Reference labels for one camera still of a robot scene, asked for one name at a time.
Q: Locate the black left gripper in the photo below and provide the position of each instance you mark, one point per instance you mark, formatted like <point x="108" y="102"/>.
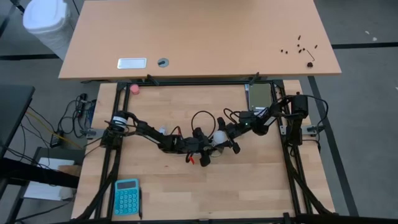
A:
<point x="202" y="149"/>

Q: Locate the white trash bin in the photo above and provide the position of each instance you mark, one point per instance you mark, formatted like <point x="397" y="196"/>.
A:
<point x="46" y="18"/>

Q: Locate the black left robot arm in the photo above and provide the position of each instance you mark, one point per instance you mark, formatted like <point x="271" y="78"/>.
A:
<point x="149" y="130"/>

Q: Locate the black power adapter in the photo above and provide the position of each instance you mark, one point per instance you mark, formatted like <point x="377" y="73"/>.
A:
<point x="83" y="98"/>

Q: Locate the silver metal plate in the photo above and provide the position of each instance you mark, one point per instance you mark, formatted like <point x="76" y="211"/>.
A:
<point x="132" y="63"/>

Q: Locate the light wooden desk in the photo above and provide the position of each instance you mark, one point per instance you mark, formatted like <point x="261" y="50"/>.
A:
<point x="202" y="37"/>

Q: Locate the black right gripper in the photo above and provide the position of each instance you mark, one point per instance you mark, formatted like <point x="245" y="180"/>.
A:
<point x="233" y="133"/>

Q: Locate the black side desk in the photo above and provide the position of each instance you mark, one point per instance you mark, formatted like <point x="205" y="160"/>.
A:
<point x="14" y="109"/>

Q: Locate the black hex key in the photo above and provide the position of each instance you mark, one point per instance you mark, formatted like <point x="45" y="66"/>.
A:
<point x="310" y="54"/>

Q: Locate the teal calculator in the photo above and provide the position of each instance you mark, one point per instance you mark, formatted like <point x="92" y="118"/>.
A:
<point x="127" y="199"/>

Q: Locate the white lightbulb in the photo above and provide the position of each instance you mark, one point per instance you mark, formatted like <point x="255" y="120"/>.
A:
<point x="219" y="137"/>

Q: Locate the small black device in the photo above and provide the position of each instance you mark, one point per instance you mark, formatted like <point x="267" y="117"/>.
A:
<point x="56" y="141"/>

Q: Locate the white paper sheet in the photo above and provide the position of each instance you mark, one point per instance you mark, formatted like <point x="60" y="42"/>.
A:
<point x="43" y="191"/>

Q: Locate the grey metal bracket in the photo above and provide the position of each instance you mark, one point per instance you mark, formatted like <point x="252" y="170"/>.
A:
<point x="312" y="129"/>
<point x="93" y="133"/>

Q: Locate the black metal beam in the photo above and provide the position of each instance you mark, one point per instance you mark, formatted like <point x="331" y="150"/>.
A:
<point x="37" y="172"/>

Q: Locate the pink round ball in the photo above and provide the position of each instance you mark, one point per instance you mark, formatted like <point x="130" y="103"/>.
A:
<point x="135" y="89"/>

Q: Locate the hard drive in antistatic bag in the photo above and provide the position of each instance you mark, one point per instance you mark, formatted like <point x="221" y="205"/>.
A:
<point x="260" y="95"/>

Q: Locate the black pen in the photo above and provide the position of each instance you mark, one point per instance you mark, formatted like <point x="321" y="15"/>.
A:
<point x="140" y="202"/>

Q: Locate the black clamp lever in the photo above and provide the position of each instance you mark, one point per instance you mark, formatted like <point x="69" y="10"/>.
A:
<point x="254" y="78"/>
<point x="152" y="79"/>

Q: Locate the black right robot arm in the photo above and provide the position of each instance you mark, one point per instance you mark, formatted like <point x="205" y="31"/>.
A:
<point x="280" y="119"/>

